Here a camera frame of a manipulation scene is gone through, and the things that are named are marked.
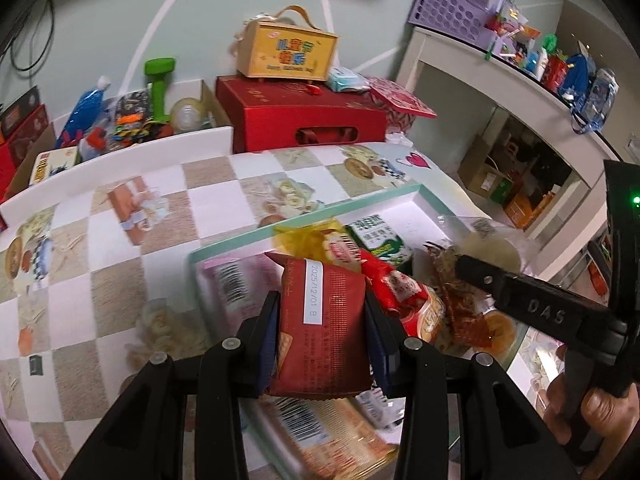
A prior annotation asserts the blue tissue pack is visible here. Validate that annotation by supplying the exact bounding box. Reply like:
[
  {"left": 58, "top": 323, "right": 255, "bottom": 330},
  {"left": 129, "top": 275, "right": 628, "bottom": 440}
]
[{"left": 326, "top": 67, "right": 372, "bottom": 93}]

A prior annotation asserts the person's right hand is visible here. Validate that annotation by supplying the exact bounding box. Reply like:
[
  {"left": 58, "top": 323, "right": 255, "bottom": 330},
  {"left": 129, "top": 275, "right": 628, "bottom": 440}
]
[{"left": 542, "top": 347, "right": 640, "bottom": 445}]

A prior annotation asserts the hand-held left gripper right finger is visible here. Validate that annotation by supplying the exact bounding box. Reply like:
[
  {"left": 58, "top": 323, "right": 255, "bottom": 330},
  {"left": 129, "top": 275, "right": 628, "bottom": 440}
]
[{"left": 364, "top": 291, "right": 582, "bottom": 480}]

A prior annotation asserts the clear bun packet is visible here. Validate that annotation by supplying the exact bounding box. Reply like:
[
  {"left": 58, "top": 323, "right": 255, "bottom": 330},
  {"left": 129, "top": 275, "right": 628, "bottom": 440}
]
[{"left": 435, "top": 214, "right": 543, "bottom": 281}]

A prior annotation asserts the colourful desk clutter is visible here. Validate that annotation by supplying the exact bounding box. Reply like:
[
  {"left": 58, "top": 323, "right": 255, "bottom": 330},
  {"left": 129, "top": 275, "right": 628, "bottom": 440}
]
[{"left": 482, "top": 0, "right": 571, "bottom": 93}]

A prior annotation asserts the white desk shelf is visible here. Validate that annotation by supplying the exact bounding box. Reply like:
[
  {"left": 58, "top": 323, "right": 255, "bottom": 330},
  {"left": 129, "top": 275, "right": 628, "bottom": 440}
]
[{"left": 395, "top": 25, "right": 640, "bottom": 261}]

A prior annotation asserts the yellow jelly cup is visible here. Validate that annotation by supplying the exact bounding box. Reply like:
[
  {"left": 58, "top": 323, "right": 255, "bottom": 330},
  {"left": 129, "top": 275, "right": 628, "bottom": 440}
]
[{"left": 477, "top": 310, "right": 518, "bottom": 356}]

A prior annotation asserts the orange striped barcode packet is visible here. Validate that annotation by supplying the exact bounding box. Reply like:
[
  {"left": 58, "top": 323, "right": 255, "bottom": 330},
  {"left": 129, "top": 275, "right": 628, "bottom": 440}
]
[{"left": 242, "top": 394, "right": 398, "bottom": 480}]

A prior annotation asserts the green biscuit packet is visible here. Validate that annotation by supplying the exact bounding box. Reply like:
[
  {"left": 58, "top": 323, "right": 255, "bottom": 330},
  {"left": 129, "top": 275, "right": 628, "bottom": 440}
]
[{"left": 345, "top": 214, "right": 415, "bottom": 270}]

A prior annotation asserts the black cable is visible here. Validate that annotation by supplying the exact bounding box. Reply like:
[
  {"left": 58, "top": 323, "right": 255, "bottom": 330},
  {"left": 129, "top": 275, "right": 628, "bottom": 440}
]
[{"left": 0, "top": 0, "right": 56, "bottom": 73}]

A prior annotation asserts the black gift box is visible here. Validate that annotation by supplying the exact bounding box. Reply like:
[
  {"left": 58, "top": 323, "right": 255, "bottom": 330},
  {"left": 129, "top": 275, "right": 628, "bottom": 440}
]
[{"left": 0, "top": 85, "right": 41, "bottom": 128}]

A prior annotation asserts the orange carton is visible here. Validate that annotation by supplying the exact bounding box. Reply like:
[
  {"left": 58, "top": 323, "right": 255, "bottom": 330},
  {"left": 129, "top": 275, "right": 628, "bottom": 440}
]
[{"left": 502, "top": 190, "right": 558, "bottom": 231}]

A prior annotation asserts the red gold-coin snack packet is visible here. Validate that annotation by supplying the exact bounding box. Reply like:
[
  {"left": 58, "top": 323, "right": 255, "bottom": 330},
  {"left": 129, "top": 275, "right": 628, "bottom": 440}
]
[{"left": 356, "top": 249, "right": 447, "bottom": 348}]

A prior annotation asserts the blue bead bag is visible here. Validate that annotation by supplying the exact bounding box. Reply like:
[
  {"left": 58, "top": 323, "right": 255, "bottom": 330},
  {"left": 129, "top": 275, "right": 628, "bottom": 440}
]
[{"left": 62, "top": 76, "right": 111, "bottom": 143}]

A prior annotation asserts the teal-edged white tray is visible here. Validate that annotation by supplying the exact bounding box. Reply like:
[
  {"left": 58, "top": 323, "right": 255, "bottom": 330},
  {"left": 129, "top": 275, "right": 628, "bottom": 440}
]
[{"left": 186, "top": 182, "right": 532, "bottom": 480}]

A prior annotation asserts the red patterned tin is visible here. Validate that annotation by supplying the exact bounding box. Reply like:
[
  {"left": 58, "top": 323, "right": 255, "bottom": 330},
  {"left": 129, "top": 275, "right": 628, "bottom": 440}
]
[{"left": 362, "top": 75, "right": 438, "bottom": 133}]

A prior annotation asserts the green dumbbell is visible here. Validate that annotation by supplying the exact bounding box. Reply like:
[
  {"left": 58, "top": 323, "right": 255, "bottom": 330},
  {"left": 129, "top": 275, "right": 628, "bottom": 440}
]
[{"left": 144, "top": 57, "right": 177, "bottom": 123}]

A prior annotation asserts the purple perforated basket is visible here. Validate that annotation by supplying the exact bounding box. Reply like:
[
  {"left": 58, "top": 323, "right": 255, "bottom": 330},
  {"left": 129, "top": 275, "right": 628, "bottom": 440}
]
[{"left": 407, "top": 0, "right": 503, "bottom": 43}]

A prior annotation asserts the cardboard carton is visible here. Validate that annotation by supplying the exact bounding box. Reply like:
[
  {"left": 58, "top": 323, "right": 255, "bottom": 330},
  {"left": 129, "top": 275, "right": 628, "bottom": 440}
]
[{"left": 457, "top": 132, "right": 516, "bottom": 198}]

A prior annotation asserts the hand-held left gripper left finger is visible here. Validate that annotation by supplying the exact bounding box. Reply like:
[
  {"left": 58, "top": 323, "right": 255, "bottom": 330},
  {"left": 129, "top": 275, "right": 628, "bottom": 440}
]
[{"left": 61, "top": 290, "right": 282, "bottom": 480}]

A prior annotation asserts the dark red gift box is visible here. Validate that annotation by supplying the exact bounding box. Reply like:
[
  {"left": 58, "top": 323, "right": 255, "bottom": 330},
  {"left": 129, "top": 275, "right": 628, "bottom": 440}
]
[{"left": 0, "top": 104, "right": 51, "bottom": 161}]

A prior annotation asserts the yellow gift box with handle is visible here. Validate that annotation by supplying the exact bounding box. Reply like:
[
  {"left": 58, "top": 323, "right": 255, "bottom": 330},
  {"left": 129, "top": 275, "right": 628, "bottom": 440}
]
[{"left": 231, "top": 5, "right": 340, "bottom": 83}]

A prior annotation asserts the yellow bread packet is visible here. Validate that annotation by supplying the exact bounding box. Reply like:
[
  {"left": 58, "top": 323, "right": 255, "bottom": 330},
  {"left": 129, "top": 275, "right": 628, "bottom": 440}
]
[{"left": 272, "top": 217, "right": 363, "bottom": 276}]

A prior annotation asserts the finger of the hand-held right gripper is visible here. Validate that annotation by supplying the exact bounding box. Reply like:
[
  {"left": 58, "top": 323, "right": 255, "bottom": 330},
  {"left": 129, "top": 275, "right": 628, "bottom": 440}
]
[{"left": 456, "top": 253, "right": 627, "bottom": 357}]

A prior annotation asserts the yellow card box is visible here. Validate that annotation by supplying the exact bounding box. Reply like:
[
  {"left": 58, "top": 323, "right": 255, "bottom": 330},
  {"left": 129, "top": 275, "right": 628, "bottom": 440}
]
[{"left": 27, "top": 146, "right": 81, "bottom": 186}]

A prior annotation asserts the dark red white-label packet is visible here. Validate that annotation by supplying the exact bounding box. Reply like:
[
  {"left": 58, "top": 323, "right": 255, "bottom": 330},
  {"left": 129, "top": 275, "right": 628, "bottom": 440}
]
[{"left": 263, "top": 251, "right": 373, "bottom": 400}]

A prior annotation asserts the red gold-print snack packet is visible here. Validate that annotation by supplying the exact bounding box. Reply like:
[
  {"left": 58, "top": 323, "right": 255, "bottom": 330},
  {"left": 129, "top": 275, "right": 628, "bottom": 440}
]
[{"left": 424, "top": 242, "right": 501, "bottom": 348}]

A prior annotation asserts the clear plastic ball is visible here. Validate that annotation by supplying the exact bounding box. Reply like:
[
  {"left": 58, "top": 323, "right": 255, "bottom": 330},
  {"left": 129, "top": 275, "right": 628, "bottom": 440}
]
[{"left": 169, "top": 97, "right": 203, "bottom": 133}]

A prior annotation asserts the colourful toy bag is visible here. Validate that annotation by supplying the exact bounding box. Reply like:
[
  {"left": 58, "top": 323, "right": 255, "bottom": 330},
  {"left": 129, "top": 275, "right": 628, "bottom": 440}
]
[{"left": 107, "top": 87, "right": 173, "bottom": 148}]

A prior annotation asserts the pink snack packet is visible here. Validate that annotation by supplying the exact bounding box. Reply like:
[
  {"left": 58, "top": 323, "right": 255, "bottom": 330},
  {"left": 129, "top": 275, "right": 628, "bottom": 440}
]
[{"left": 197, "top": 252, "right": 286, "bottom": 326}]

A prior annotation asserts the blue-trimmed clear pouch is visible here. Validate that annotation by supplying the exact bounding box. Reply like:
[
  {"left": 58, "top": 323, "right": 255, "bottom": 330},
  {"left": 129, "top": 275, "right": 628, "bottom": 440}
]
[{"left": 557, "top": 52, "right": 621, "bottom": 136}]

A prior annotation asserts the large red gift box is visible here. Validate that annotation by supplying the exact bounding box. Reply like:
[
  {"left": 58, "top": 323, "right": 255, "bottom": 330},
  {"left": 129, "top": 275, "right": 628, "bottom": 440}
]
[{"left": 215, "top": 75, "right": 390, "bottom": 153}]

